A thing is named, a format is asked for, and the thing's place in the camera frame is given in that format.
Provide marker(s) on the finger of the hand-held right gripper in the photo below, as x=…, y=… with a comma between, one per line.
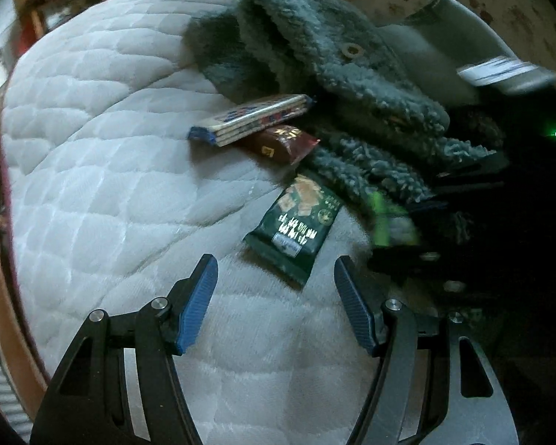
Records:
x=407, y=264
x=428, y=207

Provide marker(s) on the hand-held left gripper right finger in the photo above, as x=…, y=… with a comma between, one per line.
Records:
x=354, y=308

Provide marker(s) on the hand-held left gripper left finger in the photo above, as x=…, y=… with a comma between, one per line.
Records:
x=197, y=301

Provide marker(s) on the bright green snack packet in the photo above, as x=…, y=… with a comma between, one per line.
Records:
x=384, y=222

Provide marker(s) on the dark green snack packet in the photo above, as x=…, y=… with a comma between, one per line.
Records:
x=292, y=227

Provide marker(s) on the striped rim white box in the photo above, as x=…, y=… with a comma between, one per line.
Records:
x=0, y=394

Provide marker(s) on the grey green cloth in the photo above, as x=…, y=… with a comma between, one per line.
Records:
x=426, y=51

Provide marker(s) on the brown red snack packet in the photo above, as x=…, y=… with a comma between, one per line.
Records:
x=282, y=143

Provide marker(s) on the white quilted mattress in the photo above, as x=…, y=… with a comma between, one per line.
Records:
x=97, y=148

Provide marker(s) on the brown cushioned stool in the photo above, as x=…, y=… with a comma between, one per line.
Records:
x=9, y=324

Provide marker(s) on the blue white snack packet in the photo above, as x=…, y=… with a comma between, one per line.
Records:
x=250, y=118

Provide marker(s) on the green fleece jacket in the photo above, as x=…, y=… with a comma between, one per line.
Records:
x=306, y=46

